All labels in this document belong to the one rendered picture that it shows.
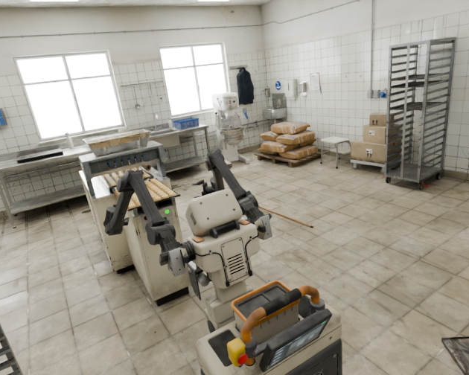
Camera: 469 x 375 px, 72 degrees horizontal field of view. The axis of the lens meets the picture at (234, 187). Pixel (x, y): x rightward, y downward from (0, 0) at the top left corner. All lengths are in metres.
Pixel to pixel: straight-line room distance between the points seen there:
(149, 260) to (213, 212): 1.37
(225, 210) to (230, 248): 0.16
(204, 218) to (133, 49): 5.31
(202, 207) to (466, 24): 4.40
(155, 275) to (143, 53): 4.57
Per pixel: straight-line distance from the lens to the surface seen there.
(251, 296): 1.32
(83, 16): 6.32
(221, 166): 1.71
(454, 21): 5.24
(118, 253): 3.33
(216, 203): 1.36
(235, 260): 1.38
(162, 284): 2.78
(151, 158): 3.21
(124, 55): 6.36
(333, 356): 1.49
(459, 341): 2.61
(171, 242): 1.38
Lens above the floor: 1.73
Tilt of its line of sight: 19 degrees down
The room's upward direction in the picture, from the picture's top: 7 degrees counter-clockwise
